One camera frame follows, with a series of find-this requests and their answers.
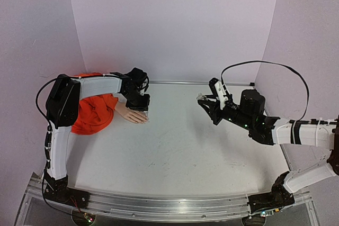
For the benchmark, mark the mannequin hand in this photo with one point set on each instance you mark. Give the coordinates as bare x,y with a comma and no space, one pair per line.
131,115

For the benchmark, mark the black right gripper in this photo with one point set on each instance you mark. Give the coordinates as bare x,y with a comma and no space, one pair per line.
219,113

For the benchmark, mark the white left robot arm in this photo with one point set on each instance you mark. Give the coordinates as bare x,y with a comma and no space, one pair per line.
62,108

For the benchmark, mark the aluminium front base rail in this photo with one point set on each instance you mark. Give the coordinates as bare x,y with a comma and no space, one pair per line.
172,210

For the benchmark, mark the aluminium back rail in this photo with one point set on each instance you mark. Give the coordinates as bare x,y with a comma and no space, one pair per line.
169,82

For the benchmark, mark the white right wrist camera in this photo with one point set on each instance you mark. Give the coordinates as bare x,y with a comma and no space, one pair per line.
219,90

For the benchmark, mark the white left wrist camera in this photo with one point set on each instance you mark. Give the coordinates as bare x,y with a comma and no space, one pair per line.
142,88

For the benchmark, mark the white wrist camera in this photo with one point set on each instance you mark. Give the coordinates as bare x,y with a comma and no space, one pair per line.
142,88
219,90

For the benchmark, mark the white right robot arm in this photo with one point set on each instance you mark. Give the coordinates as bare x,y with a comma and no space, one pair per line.
311,145

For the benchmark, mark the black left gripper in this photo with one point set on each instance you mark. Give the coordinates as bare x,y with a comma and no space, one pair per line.
143,107

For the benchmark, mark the orange cloth sleeve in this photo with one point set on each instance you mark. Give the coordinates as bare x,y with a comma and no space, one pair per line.
95,113

